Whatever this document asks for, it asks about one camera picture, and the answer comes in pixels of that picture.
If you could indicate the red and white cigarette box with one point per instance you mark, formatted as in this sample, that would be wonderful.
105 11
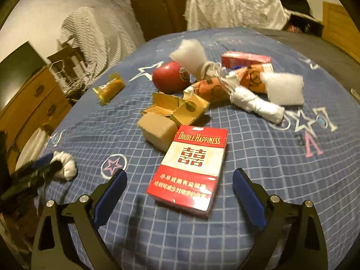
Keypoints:
191 160

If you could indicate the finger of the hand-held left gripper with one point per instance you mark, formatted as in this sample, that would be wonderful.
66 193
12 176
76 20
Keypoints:
53 168
43 161

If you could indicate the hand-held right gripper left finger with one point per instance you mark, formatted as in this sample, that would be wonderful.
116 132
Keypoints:
111 197

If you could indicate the wooden dresser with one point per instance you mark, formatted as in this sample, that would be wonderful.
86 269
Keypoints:
31 95

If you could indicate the dark wooden wardrobe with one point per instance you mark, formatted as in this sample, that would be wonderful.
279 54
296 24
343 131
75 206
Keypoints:
160 8

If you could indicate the white rolled cloth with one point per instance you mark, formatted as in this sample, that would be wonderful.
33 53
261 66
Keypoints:
258 104

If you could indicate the yellow snack packet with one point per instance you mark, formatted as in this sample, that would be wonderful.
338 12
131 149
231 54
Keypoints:
108 88

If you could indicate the tan foam block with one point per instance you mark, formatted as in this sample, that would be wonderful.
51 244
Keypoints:
157 130

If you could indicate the orange paper wrapper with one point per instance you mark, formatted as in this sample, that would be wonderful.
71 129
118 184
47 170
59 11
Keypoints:
209 90
251 77

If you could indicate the black screen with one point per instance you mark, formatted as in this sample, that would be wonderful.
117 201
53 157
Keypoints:
19 67

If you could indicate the grey striped blanket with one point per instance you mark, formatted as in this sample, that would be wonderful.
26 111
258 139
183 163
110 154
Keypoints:
95 33

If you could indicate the white foam sheet piece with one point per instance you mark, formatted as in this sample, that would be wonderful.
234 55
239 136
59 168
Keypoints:
282 88
187 53

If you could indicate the open gold cardboard box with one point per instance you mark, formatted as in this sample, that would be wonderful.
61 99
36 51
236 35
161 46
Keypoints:
180 109

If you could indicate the white plastic bag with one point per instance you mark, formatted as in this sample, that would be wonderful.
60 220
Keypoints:
31 146

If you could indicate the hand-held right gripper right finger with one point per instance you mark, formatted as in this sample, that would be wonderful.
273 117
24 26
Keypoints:
249 199

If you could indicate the red ball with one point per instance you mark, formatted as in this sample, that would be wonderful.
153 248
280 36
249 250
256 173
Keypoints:
168 76

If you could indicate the black clothing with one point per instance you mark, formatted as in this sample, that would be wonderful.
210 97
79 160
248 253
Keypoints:
292 0

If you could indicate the white satin cloth cover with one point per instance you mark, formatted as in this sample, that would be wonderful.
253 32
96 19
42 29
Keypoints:
236 8

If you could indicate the flat red carton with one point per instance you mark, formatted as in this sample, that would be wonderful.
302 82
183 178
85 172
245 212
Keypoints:
242 59

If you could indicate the blue checked bedsheet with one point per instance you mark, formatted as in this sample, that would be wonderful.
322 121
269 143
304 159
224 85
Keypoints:
281 160

